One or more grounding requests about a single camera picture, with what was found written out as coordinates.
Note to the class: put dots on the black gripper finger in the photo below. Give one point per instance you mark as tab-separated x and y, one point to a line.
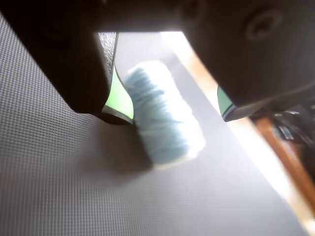
61	61
258	68

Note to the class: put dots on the dark grey textured mat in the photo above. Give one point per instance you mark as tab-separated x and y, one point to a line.
61	184

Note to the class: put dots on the blue white yarn block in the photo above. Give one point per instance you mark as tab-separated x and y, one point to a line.
162	110

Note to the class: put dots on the brown wooden furniture leg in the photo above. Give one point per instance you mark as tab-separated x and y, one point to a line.
290	159

